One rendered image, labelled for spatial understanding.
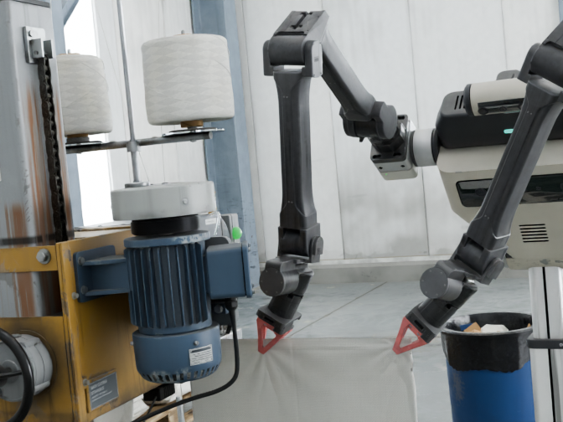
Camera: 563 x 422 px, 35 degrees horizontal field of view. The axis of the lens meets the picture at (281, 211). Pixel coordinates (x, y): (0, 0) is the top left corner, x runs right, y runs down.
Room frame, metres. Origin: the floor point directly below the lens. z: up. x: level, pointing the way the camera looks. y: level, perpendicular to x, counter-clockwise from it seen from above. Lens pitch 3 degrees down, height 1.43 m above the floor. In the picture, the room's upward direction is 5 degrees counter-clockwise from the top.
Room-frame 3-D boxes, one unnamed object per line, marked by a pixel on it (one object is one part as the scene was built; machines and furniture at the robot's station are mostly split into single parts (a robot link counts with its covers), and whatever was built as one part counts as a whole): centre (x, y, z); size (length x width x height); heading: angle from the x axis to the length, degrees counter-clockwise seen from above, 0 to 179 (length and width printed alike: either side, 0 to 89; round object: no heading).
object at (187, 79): (1.67, 0.15, 1.61); 0.17 x 0.17 x 0.17
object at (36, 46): (1.54, 0.39, 1.68); 0.05 x 0.03 x 0.06; 157
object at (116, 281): (1.54, 0.29, 1.27); 0.12 x 0.09 x 0.09; 157
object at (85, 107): (1.78, 0.39, 1.61); 0.15 x 0.14 x 0.17; 67
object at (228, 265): (1.54, 0.10, 1.25); 0.10 x 0.08 x 0.12; 2
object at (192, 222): (1.54, 0.20, 1.35); 0.12 x 0.12 x 0.04
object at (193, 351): (1.54, 0.20, 1.21); 0.15 x 0.15 x 0.25
